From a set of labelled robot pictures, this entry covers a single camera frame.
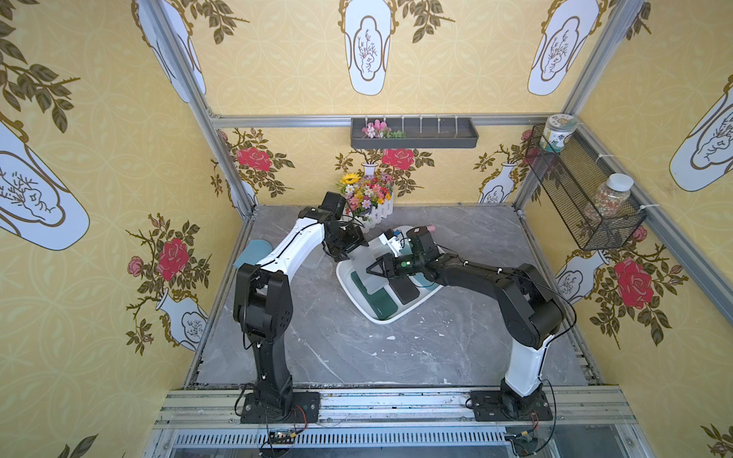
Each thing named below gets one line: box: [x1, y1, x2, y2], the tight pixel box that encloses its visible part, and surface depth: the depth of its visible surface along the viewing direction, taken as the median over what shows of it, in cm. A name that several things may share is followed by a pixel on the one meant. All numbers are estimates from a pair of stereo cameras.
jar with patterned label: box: [539, 113, 579, 153], surface depth 87 cm
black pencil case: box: [388, 275, 420, 305], surface depth 96 cm
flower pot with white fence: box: [336, 172, 395, 234], surface depth 105 cm
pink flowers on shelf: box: [361, 119, 407, 139], surface depth 89 cm
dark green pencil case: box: [350, 270, 398, 321], surface depth 92 cm
